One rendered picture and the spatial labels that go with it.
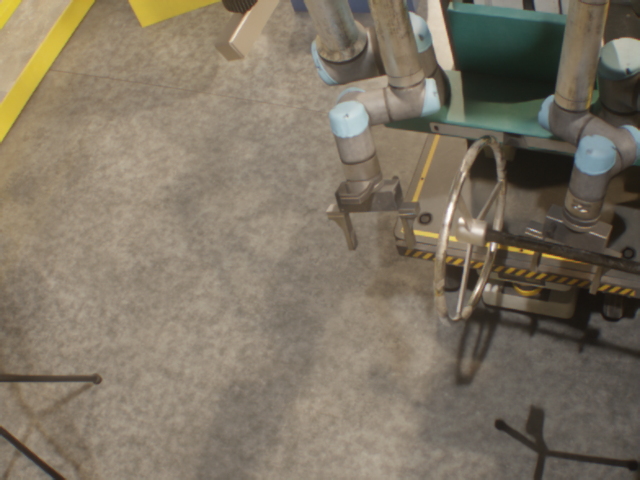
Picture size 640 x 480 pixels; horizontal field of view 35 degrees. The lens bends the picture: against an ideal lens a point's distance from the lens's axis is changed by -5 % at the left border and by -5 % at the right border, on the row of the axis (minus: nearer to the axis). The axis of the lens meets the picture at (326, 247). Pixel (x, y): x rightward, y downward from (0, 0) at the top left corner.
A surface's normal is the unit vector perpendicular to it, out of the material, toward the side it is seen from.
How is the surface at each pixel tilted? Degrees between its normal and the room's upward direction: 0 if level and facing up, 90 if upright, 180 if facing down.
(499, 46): 90
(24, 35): 0
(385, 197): 67
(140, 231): 0
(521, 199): 0
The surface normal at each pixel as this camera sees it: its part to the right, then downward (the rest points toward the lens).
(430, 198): -0.24, -0.53
